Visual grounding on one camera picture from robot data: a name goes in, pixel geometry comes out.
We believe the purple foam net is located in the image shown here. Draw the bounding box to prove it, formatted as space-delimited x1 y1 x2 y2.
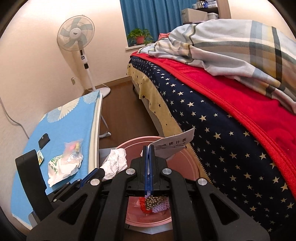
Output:
152 200 170 213

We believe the wooden bookshelf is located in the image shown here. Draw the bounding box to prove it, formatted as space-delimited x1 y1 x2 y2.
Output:
193 0 231 22

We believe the cardboard box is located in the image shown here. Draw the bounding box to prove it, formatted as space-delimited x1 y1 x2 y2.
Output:
181 8 209 24

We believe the pink plastic trash basin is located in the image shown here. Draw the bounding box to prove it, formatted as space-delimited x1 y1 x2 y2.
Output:
115 136 200 228

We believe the clear bag with candies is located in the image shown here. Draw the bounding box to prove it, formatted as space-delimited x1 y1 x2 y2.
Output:
63 139 83 163

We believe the red plastic bag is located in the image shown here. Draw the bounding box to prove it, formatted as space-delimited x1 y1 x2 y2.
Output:
138 197 152 214

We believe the small black pouch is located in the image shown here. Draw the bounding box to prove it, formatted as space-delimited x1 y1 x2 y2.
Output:
38 133 50 150

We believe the grey wall cable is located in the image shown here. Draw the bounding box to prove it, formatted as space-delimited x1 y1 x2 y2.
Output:
0 96 30 140

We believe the pink clothes pile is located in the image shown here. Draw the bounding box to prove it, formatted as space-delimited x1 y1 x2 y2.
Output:
158 33 170 40

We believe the red blanket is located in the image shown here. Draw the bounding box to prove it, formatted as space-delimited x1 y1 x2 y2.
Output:
131 52 295 188

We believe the navy star bedsheet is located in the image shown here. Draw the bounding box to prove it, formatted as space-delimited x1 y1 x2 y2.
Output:
128 56 295 240

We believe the blue curtain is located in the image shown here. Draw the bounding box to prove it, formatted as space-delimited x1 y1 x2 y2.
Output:
120 0 196 41

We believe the blue patterned table cover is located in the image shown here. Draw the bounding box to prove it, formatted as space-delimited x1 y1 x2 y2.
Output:
10 90 100 225

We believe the white standing fan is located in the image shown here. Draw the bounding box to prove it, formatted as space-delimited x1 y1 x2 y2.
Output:
57 15 97 91

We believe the white wall plug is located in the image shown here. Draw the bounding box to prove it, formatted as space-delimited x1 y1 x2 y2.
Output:
71 77 79 85

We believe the yellow star bed skirt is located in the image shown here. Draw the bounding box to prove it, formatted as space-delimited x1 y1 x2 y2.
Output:
126 63 209 181

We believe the white printed paper slip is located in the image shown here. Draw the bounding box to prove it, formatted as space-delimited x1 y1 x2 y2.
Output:
147 128 195 159

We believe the white bag green print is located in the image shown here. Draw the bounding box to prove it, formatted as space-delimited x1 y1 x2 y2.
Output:
48 152 83 187

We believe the green printed paper packet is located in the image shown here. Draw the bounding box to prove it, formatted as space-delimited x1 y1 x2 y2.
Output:
37 150 44 165

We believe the plaid light quilt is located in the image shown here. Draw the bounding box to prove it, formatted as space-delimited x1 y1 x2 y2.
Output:
139 19 295 113

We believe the black gold dotted wrapper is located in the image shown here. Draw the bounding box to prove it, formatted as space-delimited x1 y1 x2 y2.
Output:
145 195 166 210

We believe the potted green plant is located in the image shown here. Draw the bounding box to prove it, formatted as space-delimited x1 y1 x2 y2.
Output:
127 28 154 45

